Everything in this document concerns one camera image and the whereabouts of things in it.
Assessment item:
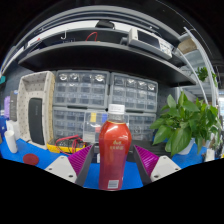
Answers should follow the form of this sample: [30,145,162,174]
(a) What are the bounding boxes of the yellow multimeter with red leads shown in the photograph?
[46,134,88,155]

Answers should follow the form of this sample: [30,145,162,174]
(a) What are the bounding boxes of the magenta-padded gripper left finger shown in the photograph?
[44,143,95,187]

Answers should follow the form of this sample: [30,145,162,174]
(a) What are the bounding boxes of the black rectangular speaker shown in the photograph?
[27,97,46,146]

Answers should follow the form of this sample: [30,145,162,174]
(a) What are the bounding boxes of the green potted plant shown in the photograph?
[149,92,223,158]

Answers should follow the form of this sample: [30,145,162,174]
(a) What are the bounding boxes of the white shelf unit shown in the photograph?
[176,26,221,108]

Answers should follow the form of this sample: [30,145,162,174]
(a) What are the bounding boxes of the beige dotted fabric bin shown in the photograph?
[16,70,56,150]

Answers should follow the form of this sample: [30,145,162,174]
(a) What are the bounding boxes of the flat round red coaster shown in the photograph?
[22,153,40,166]

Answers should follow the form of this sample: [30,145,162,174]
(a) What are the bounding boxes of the white power adapter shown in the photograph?
[204,148,216,163]

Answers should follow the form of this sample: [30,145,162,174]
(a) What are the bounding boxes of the black flat case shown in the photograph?
[131,139,173,158]

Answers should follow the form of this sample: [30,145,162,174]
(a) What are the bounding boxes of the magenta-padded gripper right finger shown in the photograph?
[133,144,183,186]

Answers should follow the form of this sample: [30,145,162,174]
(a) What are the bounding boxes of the white box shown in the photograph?
[5,119,21,141]

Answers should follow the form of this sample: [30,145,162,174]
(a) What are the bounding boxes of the grey drawer cabinet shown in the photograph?
[52,106,88,139]
[53,69,111,110]
[128,112,157,142]
[109,72,159,113]

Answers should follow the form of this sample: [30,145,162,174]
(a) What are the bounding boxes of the dark grey flat box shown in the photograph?
[9,90,19,122]

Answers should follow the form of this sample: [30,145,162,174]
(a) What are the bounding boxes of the red drink bottle white cap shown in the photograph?
[98,103,133,192]

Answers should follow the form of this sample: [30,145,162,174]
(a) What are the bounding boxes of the clear compartment box coloured parts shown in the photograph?
[82,110,130,144]

